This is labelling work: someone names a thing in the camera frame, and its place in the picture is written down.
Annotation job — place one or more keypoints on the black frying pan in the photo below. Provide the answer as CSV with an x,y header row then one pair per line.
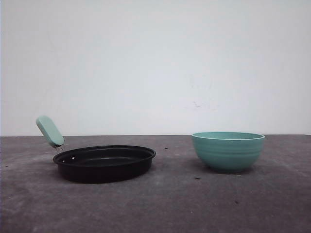
x,y
104,164

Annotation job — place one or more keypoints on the teal ceramic bowl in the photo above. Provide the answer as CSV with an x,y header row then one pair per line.
x,y
228,151

